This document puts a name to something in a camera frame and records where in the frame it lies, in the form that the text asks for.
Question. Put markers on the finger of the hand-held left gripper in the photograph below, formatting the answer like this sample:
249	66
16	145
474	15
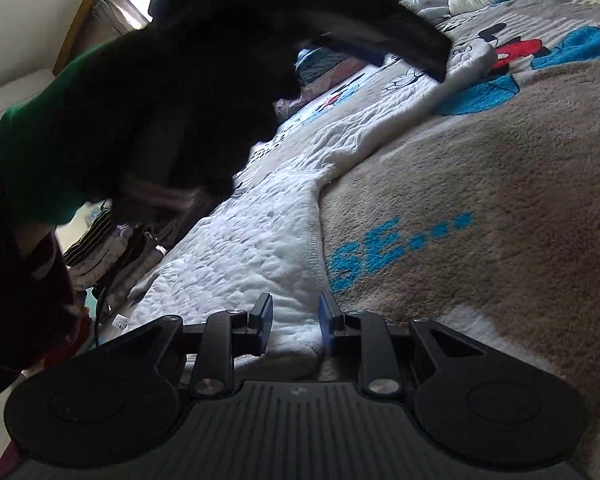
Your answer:
425	52

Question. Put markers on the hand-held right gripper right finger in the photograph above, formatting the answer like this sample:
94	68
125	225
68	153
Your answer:
326	320

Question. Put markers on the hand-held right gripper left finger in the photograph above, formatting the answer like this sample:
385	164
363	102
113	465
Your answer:
266	320

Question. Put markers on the white quilted pants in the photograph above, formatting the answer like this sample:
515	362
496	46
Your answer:
260	240

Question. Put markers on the person's left forearm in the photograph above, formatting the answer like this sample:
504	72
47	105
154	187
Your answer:
20	310

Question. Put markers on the stack of clothes striped top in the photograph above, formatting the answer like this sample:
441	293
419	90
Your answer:
95	250

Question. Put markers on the white pillow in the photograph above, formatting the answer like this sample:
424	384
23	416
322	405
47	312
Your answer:
425	5

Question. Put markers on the blue folded blanket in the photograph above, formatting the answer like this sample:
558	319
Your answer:
325	67

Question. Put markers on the cartoon printed blanket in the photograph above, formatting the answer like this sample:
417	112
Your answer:
480	160

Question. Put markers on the sheer curtain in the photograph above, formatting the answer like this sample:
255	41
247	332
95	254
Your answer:
112	15

